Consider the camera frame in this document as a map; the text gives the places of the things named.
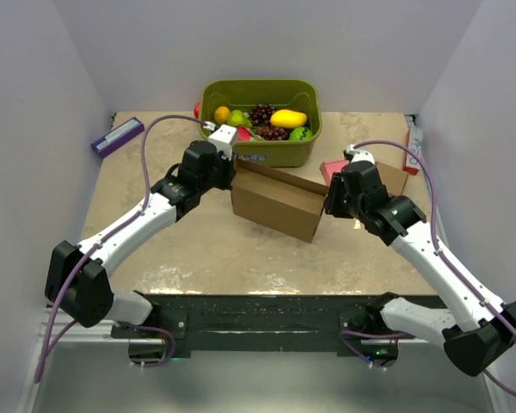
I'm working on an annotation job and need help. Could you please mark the large cardboard box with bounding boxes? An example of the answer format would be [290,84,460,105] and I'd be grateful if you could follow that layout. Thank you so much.
[230,159,329,243]

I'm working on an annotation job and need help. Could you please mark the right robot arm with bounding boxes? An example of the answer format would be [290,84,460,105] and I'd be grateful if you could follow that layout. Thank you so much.
[324,160,516,377]

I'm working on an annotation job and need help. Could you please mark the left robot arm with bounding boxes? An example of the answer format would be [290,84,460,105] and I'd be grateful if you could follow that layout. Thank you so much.
[45,138,235,337]

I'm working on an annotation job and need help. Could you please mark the small brown cardboard box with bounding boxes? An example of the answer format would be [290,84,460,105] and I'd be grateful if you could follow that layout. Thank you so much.
[376,162,409,196]

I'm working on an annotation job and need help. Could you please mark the red white toothpaste box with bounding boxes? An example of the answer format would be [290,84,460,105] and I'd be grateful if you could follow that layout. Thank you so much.
[402,125,423,176]

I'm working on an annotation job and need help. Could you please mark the purple rectangular box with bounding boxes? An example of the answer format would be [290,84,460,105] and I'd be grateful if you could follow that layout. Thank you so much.
[90,117,144,159]

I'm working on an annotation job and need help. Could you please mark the pink rectangular block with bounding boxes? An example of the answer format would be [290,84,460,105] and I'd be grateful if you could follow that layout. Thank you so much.
[320,159,348,186]

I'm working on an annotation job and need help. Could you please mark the orange fruit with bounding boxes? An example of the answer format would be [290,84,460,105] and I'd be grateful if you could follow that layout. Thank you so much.
[213,106,230,125]

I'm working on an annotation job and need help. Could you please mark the green pear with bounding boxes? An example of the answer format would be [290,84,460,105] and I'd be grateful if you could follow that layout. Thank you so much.
[226,109,252,128]

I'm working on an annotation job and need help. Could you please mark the red fruit behind bin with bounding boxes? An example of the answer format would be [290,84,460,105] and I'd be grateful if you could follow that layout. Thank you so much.
[193,102,200,119]

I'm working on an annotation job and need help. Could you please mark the dark grape bunch lower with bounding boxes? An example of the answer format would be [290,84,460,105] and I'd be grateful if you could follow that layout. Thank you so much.
[254,125,292,141]

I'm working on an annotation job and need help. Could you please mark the dark grape bunch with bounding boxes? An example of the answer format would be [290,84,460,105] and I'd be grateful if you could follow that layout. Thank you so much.
[254,125,292,141]
[249,104,277,126]

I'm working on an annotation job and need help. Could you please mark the dark grape bunch upper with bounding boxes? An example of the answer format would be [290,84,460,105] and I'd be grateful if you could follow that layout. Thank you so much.
[249,104,277,126]

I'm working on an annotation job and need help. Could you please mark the yellow mango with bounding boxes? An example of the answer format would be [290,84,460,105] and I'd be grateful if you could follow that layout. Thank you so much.
[270,109,307,129]

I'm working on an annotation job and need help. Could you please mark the green plastic bin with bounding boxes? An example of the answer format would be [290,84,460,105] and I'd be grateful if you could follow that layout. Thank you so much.
[200,78,323,168]

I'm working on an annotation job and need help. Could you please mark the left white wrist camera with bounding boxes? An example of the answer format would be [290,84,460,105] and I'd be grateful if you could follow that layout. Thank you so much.
[204,121,238,160]

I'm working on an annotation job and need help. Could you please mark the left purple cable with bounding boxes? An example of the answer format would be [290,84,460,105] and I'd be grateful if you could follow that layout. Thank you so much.
[33,114,216,384]

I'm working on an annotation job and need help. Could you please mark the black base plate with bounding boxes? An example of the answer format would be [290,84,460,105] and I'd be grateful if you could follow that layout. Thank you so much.
[111,294,400,367]

